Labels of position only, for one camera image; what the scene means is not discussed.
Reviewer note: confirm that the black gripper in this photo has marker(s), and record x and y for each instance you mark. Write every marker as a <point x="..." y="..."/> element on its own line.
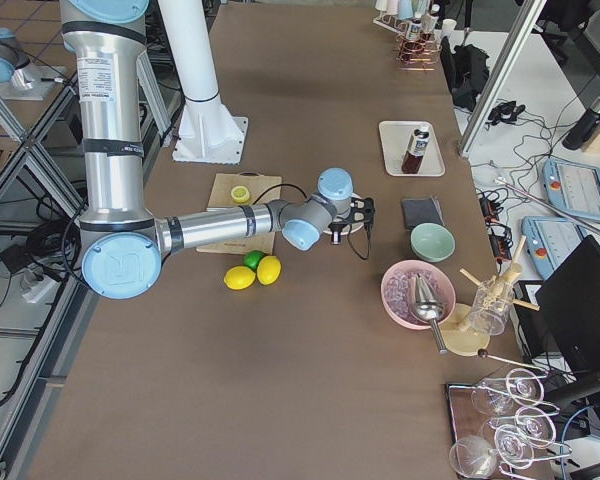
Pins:
<point x="338" y="230"/>

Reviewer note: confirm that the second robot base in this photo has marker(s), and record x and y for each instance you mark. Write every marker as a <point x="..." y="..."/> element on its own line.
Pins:
<point x="20" y="78"/>

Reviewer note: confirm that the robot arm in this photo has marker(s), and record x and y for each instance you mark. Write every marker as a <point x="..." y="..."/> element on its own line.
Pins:
<point x="124" y="244"/>

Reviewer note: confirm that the white rectangular tray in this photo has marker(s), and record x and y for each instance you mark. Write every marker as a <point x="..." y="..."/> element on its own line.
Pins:
<point x="395" y="136"/>

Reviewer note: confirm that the dark wooden glass tray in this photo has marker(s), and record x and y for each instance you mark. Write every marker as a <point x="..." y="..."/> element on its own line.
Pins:
<point x="466" y="420"/>

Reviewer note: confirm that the upper yellow lemon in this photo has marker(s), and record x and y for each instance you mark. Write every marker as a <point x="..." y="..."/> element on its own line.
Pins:
<point x="268" y="270"/>

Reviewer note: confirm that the yellow lemon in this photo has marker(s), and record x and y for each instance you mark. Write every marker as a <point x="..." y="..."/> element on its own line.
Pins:
<point x="268" y="270"/>
<point x="239" y="277"/>

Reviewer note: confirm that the grey folded cloth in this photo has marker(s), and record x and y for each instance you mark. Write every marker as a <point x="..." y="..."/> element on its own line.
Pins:
<point x="417" y="211"/>

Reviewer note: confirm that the pink bowl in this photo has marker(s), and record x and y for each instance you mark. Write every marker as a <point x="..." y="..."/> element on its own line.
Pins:
<point x="397" y="291"/>

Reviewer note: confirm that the green lime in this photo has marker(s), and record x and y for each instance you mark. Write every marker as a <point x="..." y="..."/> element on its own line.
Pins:
<point x="253" y="258"/>

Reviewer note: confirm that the green bowl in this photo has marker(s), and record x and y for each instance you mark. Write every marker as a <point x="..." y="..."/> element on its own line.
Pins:
<point x="432" y="242"/>

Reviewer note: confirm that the lower yellow lemon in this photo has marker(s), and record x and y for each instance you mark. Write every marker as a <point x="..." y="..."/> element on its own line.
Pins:
<point x="239" y="277"/>

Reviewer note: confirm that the half lemon slice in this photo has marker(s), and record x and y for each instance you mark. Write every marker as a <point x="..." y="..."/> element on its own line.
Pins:
<point x="240" y="194"/>

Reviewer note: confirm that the steel ice scoop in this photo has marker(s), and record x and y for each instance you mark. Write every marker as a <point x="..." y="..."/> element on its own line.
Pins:
<point x="426" y="307"/>

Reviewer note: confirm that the dark sauce bottle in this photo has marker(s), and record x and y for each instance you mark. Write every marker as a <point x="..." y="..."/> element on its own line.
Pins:
<point x="416" y="149"/>

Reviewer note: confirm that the wooden cutting board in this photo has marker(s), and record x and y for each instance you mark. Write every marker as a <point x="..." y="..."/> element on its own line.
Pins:
<point x="220" y="197"/>

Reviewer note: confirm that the wooden glass drying stand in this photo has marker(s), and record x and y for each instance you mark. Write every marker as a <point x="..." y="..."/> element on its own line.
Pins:
<point x="469" y="329"/>

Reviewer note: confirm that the clear glass mug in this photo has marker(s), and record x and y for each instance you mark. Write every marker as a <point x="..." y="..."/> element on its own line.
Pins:
<point x="490" y="310"/>

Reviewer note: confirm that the lower teach pendant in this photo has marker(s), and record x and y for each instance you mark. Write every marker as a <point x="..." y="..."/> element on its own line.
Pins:
<point x="550" y="240"/>

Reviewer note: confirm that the teach pendant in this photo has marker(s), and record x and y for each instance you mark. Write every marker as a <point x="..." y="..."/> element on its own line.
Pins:
<point x="573" y="187"/>
<point x="550" y="240"/>

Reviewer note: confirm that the wine glass upper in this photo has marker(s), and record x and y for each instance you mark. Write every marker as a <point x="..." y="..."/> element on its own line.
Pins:
<point x="498" y="396"/>

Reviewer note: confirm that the wine glass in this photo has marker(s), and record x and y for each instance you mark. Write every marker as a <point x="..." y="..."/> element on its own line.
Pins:
<point x="498" y="396"/>
<point x="473" y="457"/>
<point x="534" y="423"/>
<point x="513" y="447"/>

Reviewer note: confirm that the upper teach pendant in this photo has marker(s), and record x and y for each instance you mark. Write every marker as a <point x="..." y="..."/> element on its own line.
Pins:
<point x="573" y="187"/>

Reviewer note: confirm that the black monitor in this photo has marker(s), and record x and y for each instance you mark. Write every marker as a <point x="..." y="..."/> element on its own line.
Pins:
<point x="569" y="302"/>

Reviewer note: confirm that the wine glass front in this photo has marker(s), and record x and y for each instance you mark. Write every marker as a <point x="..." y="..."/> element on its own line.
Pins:
<point x="473" y="457"/>

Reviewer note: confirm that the wine glass middle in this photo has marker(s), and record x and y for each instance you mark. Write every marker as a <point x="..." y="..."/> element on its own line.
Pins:
<point x="534" y="423"/>

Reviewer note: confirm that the wine glass lower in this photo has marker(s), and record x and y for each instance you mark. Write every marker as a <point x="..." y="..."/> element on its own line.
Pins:
<point x="513" y="447"/>

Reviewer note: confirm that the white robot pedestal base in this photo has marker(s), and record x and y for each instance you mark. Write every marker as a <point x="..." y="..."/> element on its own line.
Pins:
<point x="208" y="133"/>

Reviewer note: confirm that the copper wire bottle rack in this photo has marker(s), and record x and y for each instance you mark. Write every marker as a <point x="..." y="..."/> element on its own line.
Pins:
<point x="420" y="56"/>

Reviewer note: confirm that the bottle in wire rack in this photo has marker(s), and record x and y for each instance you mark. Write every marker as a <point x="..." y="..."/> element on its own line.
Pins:
<point x="413" y="31"/>

